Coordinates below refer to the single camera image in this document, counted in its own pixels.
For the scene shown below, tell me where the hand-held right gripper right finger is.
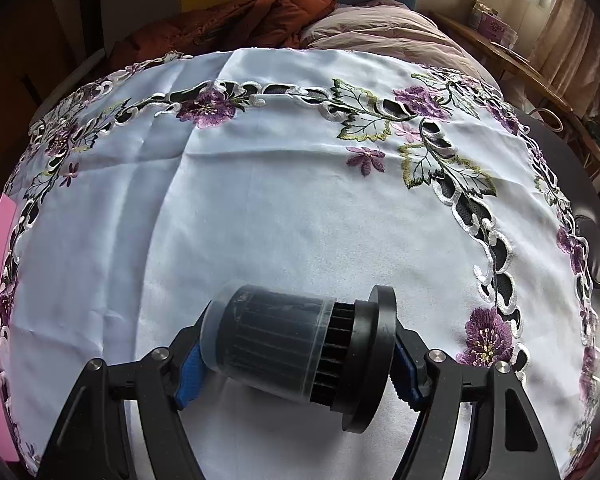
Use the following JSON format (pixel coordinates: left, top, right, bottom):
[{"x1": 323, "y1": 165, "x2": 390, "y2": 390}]
[{"x1": 390, "y1": 327, "x2": 556, "y2": 480}]

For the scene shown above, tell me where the pale pink quilt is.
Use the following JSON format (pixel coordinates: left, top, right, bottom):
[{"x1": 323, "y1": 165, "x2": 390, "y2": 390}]
[{"x1": 300, "y1": 0, "x2": 503, "y2": 91}]

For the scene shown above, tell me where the wooden bedside shelf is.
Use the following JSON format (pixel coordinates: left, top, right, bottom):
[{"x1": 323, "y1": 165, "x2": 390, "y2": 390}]
[{"x1": 430, "y1": 10, "x2": 600, "y2": 171}]

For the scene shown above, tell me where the white floral embroidered tablecloth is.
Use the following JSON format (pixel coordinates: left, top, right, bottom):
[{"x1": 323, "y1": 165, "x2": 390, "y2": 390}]
[{"x1": 0, "y1": 47, "x2": 600, "y2": 480}]

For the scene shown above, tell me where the brown padded jacket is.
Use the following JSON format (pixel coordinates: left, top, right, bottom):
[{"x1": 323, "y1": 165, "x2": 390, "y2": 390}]
[{"x1": 107, "y1": 0, "x2": 342, "y2": 61}]

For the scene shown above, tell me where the beige curtain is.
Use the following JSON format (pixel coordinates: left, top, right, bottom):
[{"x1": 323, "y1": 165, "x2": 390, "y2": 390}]
[{"x1": 527, "y1": 0, "x2": 600, "y2": 106}]

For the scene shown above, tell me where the purple gift box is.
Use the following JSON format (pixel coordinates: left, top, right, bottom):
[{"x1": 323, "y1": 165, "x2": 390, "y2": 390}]
[{"x1": 467, "y1": 0, "x2": 518, "y2": 46}]

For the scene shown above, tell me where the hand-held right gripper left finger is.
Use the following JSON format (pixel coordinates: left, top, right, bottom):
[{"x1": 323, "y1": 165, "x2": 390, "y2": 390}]
[{"x1": 35, "y1": 325, "x2": 216, "y2": 480}]

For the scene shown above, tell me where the black cylindrical filter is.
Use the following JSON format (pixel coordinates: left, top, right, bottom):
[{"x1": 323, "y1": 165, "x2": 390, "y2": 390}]
[{"x1": 200, "y1": 282, "x2": 398, "y2": 433}]

